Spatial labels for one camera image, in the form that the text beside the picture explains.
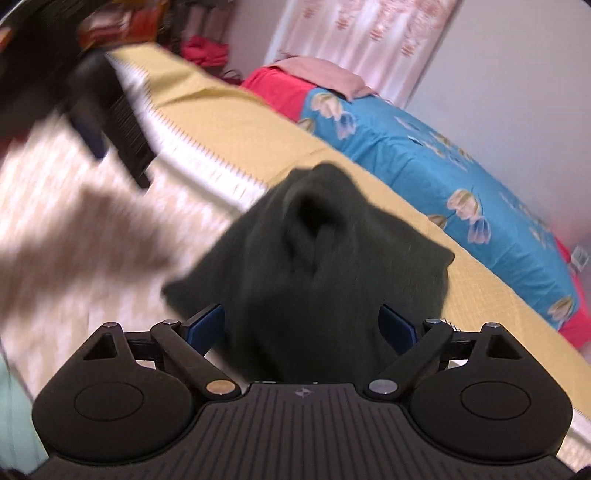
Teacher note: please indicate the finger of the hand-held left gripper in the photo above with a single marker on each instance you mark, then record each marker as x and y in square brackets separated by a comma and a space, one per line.
[92, 131]

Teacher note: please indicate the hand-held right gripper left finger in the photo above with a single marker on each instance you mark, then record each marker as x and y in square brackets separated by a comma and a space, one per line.
[205, 330]

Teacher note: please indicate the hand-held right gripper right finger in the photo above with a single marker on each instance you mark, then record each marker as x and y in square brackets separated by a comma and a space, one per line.
[397, 330]

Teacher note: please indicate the dark green sweater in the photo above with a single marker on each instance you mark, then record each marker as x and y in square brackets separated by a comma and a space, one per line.
[314, 267]

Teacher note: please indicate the cluttered wooden shelf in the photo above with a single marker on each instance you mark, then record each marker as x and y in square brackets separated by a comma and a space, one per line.
[124, 23]

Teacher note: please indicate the yellow and white patterned blanket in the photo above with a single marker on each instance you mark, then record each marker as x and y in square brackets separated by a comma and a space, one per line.
[231, 115]

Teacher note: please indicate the red bag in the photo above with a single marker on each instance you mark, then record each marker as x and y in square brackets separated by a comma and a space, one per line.
[205, 50]

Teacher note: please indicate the blue floral bedsheet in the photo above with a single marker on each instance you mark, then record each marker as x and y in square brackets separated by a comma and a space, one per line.
[438, 184]

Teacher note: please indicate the small white box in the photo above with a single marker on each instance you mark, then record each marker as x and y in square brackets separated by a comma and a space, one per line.
[579, 257]

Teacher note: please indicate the pink pillow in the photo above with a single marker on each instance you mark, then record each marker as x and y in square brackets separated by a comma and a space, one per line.
[323, 74]

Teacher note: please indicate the patterned white curtain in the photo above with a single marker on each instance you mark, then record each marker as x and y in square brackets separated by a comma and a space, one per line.
[364, 41]

